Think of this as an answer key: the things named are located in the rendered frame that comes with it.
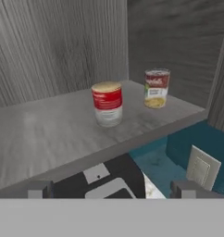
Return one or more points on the white wall socket plate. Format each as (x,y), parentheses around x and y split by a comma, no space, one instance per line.
(203,168)

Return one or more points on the grey wooden cabinet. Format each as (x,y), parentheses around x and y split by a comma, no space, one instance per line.
(86,92)

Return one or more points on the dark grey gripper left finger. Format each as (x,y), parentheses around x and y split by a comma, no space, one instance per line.
(39,189)

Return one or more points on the grey wooden cabinet door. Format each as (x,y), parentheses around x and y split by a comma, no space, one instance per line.
(220,77)

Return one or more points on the red can with yellow label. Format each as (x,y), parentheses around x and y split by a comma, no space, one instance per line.
(156,88)

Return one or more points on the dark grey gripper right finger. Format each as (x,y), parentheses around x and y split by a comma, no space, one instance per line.
(187,189)

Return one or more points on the red and white can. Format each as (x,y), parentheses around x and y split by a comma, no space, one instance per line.
(107,103)

